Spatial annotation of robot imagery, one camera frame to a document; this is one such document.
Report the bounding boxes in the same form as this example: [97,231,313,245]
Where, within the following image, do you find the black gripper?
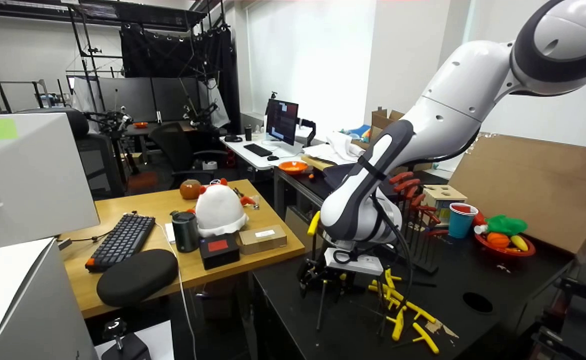
[296,256,361,304]

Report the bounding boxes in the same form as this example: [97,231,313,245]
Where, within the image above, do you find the black padded office chair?
[63,107,120,200]

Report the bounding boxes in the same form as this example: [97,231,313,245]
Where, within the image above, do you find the dark computer screen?
[264,96,303,145]

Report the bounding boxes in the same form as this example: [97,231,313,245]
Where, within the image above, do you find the black box red label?
[198,233,242,271]

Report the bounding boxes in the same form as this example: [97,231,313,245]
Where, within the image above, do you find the wooden desk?
[59,176,308,320]

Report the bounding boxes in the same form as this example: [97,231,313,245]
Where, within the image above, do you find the black upright hex key rack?
[399,237,442,277]

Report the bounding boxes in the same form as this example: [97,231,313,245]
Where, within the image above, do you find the green toy vegetable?
[487,212,531,237]

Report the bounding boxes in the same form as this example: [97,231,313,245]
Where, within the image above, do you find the black wedge hex key stand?
[296,263,371,295]

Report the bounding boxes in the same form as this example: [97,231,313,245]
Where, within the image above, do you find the black cylindrical cup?
[171,207,203,253]

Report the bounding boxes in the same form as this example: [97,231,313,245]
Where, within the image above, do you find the black mesh office chair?
[150,120,241,188]

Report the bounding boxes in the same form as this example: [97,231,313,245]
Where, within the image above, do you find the orange toy fruit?
[487,229,512,252]

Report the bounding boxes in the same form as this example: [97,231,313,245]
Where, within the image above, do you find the brown cardboard board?
[446,129,586,256]

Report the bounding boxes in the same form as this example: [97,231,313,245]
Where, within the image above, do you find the black backdrop curtain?
[119,19,242,133]

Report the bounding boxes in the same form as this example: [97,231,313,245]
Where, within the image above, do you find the white dome-shaped cover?
[193,182,250,239]

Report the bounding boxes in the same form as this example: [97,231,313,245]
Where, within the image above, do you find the orange-brown ball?
[179,176,209,202]

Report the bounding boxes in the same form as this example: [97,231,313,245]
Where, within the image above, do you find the grey partition panel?
[70,73,204,126]

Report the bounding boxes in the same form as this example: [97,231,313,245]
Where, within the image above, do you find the blue cup with red lid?
[446,200,480,241]

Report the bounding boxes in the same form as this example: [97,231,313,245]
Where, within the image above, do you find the small black keyboard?
[242,142,277,160]

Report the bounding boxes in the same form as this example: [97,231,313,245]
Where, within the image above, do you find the orange toy bowl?
[473,227,539,260]

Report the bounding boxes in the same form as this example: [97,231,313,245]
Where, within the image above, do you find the yellow toy fruit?
[510,231,531,253]

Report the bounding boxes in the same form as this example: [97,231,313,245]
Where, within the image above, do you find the white papers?
[303,129,377,167]

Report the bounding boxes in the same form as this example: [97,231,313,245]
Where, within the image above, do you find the black metal side table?
[273,166,338,243]

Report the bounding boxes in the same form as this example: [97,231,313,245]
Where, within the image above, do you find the tan flat box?
[236,223,291,256]

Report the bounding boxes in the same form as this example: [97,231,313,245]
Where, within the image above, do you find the white desk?
[218,129,329,174]

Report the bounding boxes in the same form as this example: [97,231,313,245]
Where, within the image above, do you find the blue item on papers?
[343,122,374,139]

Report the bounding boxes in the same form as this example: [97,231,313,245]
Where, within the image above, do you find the open cardboard box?
[371,105,409,133]

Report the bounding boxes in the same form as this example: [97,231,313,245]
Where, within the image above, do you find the wooden box with holes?
[423,182,471,210]

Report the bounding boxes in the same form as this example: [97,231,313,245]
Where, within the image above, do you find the black curved desk stand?
[296,115,321,150]

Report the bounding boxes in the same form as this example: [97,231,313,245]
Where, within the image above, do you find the black ladder rack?
[66,3,111,113]

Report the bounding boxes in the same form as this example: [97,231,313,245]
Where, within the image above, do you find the white computer monitor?
[0,109,102,253]

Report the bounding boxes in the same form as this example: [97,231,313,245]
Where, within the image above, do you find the dark blue bin lid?
[323,160,374,202]

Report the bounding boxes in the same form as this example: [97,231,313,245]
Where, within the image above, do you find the red handled pliers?
[218,176,262,212]

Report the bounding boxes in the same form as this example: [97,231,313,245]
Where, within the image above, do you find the black keyboard orange edge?
[82,212,158,273]

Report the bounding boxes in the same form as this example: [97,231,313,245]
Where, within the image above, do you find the white hanging cable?
[176,267,201,360]

